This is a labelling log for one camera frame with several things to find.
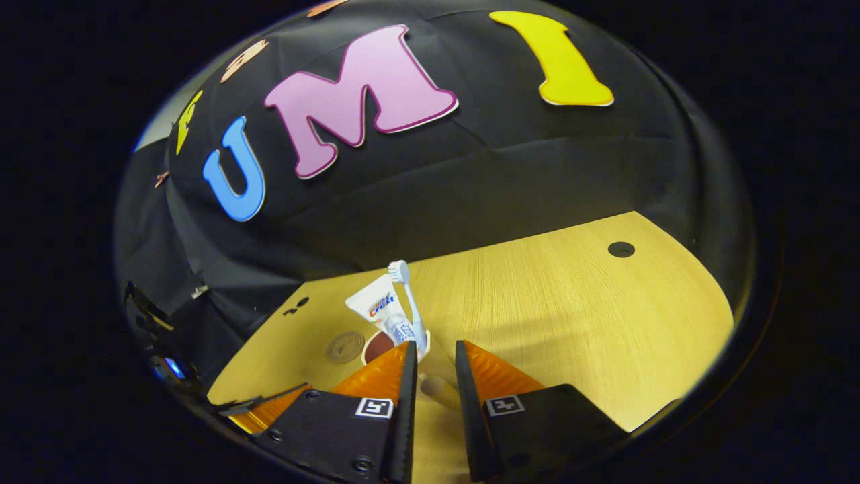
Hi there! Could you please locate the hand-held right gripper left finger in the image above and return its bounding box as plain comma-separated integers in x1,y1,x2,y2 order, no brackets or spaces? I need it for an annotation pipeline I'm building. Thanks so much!
259,341,419,484

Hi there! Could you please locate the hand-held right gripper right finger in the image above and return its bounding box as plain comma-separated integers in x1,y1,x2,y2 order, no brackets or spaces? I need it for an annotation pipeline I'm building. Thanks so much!
455,340,629,481

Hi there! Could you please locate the white and blue toothbrush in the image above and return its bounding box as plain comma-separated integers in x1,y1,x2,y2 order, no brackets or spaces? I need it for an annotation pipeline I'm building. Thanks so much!
388,261,429,356

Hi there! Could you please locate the wooden desktop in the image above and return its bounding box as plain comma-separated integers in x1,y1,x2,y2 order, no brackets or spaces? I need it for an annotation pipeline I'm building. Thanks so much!
207,212,735,484

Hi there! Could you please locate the beige cup with handle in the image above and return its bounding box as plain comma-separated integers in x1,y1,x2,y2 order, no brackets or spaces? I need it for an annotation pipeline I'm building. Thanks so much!
361,328,464,412

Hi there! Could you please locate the round cork coaster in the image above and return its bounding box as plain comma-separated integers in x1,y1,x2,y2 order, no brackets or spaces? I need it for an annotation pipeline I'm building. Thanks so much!
326,331,366,365

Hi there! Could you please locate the black backdrop cloth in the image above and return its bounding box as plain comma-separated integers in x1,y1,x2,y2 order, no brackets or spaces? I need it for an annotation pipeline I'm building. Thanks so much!
114,0,753,391

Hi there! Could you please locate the white toothpaste tube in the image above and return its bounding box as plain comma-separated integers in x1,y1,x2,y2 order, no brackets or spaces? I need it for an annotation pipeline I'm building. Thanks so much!
345,274,417,347

